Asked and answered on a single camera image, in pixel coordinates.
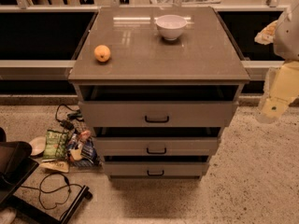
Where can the grey top drawer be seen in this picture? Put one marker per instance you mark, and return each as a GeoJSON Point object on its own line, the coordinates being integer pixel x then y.
{"type": "Point", "coordinates": [157, 114]}

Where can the orange fruit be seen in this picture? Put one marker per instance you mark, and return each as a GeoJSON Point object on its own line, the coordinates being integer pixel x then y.
{"type": "Point", "coordinates": [102, 53]}

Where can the grey drawer cabinet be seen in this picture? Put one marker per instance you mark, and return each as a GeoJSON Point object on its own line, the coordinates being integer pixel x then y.
{"type": "Point", "coordinates": [199, 66]}

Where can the red white snack item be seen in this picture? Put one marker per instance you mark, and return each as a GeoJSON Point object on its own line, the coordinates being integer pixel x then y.
{"type": "Point", "coordinates": [83, 136]}

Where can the grey drawer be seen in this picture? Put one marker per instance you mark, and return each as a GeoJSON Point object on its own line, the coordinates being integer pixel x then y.
{"type": "Point", "coordinates": [157, 114]}
{"type": "Point", "coordinates": [155, 169]}
{"type": "Point", "coordinates": [156, 146]}

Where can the blue snack bag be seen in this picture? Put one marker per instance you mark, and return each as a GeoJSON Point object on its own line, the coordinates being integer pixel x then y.
{"type": "Point", "coordinates": [85, 155]}

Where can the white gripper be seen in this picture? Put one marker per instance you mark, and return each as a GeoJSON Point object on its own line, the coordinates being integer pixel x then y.
{"type": "Point", "coordinates": [287, 38]}

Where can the grey middle drawer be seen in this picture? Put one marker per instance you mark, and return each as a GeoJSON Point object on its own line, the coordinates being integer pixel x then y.
{"type": "Point", "coordinates": [156, 146]}

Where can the grey bottom drawer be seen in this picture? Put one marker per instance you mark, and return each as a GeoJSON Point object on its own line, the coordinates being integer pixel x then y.
{"type": "Point", "coordinates": [155, 169]}

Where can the black monitor stand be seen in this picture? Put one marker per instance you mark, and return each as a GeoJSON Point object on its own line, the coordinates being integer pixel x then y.
{"type": "Point", "coordinates": [15, 167]}

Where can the white plate on floor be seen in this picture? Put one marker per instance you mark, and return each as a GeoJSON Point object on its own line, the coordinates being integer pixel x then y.
{"type": "Point", "coordinates": [38, 145]}

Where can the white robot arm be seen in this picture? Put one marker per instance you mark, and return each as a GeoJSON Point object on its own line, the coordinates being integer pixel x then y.
{"type": "Point", "coordinates": [286, 38]}

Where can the green chip bag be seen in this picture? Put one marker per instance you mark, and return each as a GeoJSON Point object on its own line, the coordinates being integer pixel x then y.
{"type": "Point", "coordinates": [55, 148]}

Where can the white ceramic bowl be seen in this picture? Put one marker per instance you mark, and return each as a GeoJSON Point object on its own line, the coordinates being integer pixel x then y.
{"type": "Point", "coordinates": [171, 27]}

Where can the yellow snack packet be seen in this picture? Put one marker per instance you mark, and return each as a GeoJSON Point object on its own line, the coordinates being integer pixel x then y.
{"type": "Point", "coordinates": [59, 166]}

